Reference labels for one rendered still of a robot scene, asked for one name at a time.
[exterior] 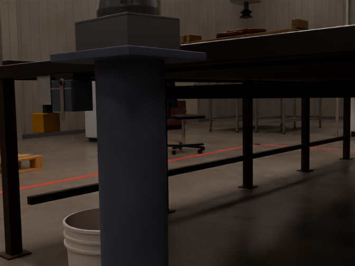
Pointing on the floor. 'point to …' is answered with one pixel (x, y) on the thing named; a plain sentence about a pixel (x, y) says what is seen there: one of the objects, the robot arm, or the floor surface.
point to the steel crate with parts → (176, 114)
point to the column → (131, 149)
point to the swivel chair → (182, 124)
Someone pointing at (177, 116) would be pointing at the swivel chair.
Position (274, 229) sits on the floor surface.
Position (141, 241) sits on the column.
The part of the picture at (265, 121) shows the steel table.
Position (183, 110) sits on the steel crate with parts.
